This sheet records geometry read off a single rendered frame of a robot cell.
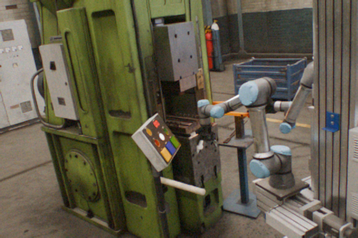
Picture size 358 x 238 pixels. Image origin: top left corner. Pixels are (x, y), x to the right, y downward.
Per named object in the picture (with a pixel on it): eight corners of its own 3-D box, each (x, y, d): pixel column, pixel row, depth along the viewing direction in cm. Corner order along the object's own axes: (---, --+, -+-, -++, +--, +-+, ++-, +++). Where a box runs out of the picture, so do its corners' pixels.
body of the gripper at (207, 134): (206, 143, 225) (204, 126, 221) (199, 140, 232) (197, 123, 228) (216, 140, 228) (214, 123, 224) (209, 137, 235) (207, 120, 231)
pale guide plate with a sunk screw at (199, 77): (204, 87, 303) (202, 68, 298) (198, 90, 297) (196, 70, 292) (202, 87, 305) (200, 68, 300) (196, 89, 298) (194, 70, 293)
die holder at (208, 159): (221, 170, 305) (217, 122, 292) (196, 189, 279) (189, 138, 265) (173, 159, 342) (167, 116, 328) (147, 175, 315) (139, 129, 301)
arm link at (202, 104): (202, 103, 216) (194, 101, 223) (204, 119, 220) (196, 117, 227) (212, 100, 221) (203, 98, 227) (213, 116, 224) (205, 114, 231)
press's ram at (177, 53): (205, 70, 281) (199, 19, 269) (174, 81, 254) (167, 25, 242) (166, 70, 309) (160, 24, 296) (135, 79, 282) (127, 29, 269)
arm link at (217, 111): (228, 103, 214) (216, 101, 223) (214, 108, 208) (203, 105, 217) (229, 115, 216) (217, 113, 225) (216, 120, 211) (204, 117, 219)
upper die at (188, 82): (196, 85, 275) (195, 74, 272) (180, 92, 261) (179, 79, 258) (158, 84, 302) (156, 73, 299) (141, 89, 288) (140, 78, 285)
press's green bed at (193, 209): (225, 215, 320) (221, 170, 305) (202, 237, 293) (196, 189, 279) (179, 200, 355) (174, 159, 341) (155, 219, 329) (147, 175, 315)
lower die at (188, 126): (201, 127, 286) (200, 117, 283) (186, 136, 272) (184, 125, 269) (163, 122, 313) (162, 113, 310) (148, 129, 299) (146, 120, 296)
